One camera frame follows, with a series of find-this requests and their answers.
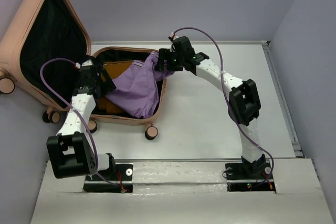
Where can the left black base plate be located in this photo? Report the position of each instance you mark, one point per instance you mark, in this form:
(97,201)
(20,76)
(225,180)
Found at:
(120,181)

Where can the purple shorts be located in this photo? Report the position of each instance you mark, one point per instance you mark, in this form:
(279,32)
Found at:
(136,90)

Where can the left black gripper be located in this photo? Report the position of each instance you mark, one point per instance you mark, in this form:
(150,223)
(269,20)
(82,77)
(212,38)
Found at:
(108,85)

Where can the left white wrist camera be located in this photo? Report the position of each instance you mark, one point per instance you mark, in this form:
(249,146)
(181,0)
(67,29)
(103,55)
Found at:
(87,63)

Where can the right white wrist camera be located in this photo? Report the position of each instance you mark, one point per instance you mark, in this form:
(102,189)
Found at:
(173,38)

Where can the mustard brown trousers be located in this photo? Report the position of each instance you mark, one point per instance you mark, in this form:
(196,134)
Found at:
(114,70)

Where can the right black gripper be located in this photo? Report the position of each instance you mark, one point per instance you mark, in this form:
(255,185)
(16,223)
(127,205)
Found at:
(166,54)

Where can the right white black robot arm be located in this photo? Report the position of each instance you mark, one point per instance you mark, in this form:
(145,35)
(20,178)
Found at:
(241,96)

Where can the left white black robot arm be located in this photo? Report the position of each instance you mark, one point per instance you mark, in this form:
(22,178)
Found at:
(72,150)

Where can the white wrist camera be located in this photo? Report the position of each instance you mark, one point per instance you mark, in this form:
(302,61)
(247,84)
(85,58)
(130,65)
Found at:
(173,38)
(87,63)

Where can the pink hard-shell suitcase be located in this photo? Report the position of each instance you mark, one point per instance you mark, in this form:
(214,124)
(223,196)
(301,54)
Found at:
(37,48)

